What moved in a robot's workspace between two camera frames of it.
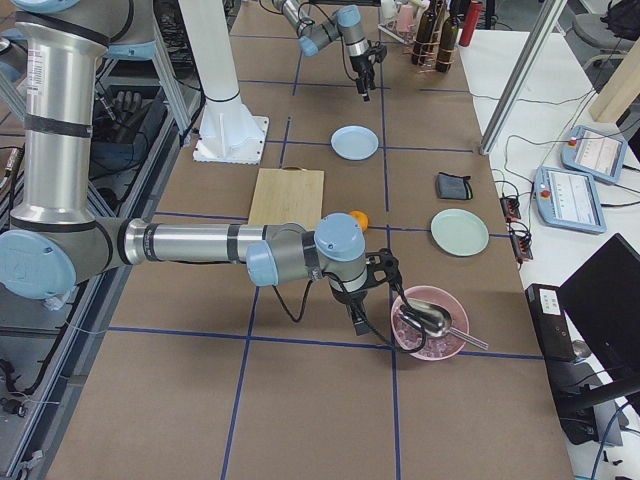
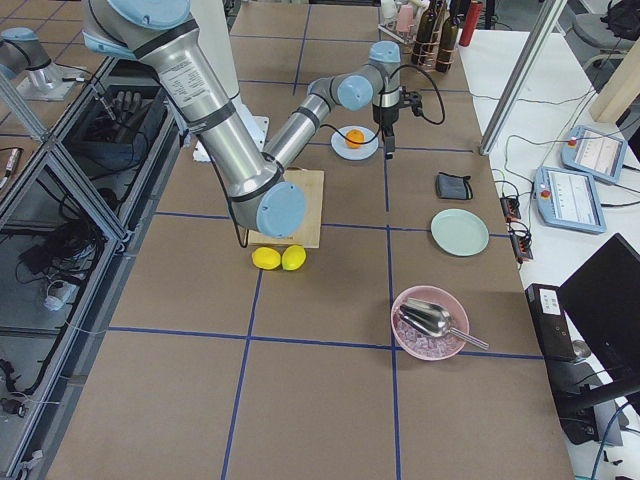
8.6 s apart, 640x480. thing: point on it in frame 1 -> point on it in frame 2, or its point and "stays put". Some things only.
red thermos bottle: (470, 24) stays put
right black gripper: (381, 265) -> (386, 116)
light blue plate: (354, 142) stays put
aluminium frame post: (543, 29) stays put
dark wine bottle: (448, 38) stays put
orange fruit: (361, 217) -> (357, 135)
